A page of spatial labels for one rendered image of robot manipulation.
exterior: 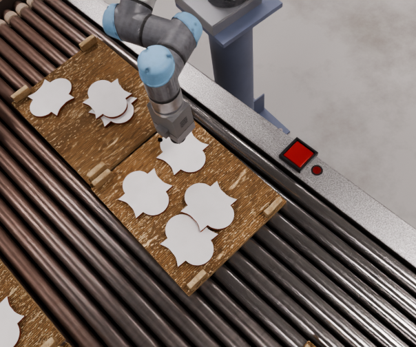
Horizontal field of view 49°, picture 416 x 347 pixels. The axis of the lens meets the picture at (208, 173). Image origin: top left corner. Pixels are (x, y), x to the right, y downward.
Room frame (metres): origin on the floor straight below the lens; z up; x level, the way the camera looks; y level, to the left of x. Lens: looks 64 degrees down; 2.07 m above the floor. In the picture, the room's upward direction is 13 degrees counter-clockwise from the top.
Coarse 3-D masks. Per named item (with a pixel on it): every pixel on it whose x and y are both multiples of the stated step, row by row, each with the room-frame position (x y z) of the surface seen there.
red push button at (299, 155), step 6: (294, 144) 0.59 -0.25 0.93; (300, 144) 0.59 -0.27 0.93; (288, 150) 0.58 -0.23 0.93; (294, 150) 0.57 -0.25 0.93; (300, 150) 0.57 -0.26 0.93; (306, 150) 0.56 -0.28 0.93; (288, 156) 0.56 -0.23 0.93; (294, 156) 0.55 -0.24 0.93; (300, 156) 0.55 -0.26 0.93; (306, 156) 0.54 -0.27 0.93; (294, 162) 0.53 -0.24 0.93; (300, 162) 0.53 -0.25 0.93
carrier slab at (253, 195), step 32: (128, 160) 0.65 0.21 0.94; (160, 160) 0.63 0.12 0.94; (224, 160) 0.58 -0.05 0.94; (96, 192) 0.58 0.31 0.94; (224, 192) 0.49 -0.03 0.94; (256, 192) 0.47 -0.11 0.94; (128, 224) 0.46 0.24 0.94; (160, 224) 0.44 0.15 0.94; (256, 224) 0.38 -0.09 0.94; (160, 256) 0.36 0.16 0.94; (224, 256) 0.32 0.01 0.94
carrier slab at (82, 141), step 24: (96, 48) 1.09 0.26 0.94; (72, 72) 1.01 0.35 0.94; (96, 72) 0.99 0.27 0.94; (120, 72) 0.97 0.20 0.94; (144, 96) 0.86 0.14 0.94; (48, 120) 0.85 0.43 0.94; (72, 120) 0.83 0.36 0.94; (96, 120) 0.81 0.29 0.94; (144, 120) 0.77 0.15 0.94; (72, 144) 0.75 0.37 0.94; (96, 144) 0.73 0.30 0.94; (120, 144) 0.71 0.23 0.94
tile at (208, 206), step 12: (192, 192) 0.50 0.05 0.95; (204, 192) 0.50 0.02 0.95; (216, 192) 0.49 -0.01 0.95; (192, 204) 0.47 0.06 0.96; (204, 204) 0.46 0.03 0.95; (216, 204) 0.46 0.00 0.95; (228, 204) 0.45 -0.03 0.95; (192, 216) 0.44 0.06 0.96; (204, 216) 0.43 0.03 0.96; (216, 216) 0.42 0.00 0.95; (228, 216) 0.42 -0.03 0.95; (204, 228) 0.40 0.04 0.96; (216, 228) 0.39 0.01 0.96
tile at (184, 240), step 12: (180, 216) 0.45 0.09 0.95; (168, 228) 0.42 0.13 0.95; (180, 228) 0.42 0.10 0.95; (192, 228) 0.41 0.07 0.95; (168, 240) 0.39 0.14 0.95; (180, 240) 0.38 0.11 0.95; (192, 240) 0.38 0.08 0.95; (204, 240) 0.37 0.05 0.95; (180, 252) 0.35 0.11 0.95; (192, 252) 0.35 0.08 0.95; (204, 252) 0.34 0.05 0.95; (180, 264) 0.32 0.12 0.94; (192, 264) 0.32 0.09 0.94; (204, 264) 0.31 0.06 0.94
